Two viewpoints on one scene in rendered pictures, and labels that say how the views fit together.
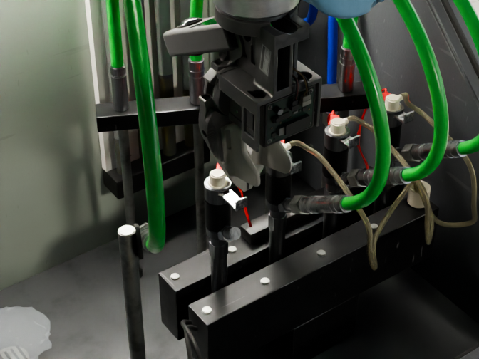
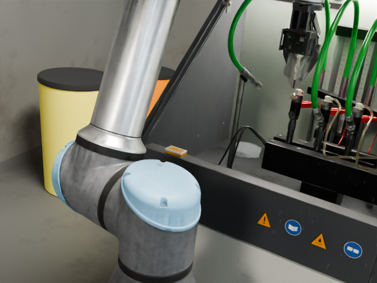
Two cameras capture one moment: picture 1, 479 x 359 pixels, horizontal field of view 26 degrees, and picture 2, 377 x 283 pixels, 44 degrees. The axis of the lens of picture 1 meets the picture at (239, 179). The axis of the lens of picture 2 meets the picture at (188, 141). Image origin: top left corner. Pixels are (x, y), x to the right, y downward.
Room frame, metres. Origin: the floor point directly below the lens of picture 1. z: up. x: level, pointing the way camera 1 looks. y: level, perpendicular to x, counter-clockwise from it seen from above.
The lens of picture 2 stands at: (0.05, -0.97, 1.42)
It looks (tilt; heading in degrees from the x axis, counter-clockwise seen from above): 21 degrees down; 64
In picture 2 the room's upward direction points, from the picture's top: 6 degrees clockwise
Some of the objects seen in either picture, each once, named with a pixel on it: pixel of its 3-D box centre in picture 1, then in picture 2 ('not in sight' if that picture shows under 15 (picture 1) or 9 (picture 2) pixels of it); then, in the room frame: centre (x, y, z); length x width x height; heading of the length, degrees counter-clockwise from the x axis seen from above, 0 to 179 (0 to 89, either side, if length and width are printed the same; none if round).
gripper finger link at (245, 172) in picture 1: (243, 165); (288, 70); (0.77, 0.00, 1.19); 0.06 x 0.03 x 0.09; 35
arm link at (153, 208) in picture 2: not in sight; (156, 213); (0.29, -0.40, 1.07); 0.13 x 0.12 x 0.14; 116
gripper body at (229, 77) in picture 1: (260, 66); (302, 28); (0.78, -0.02, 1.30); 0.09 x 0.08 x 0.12; 35
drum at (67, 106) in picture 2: not in sight; (75, 133); (0.59, 1.75, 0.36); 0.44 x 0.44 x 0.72
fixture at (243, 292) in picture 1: (301, 283); (325, 178); (0.91, -0.08, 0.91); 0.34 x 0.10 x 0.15; 125
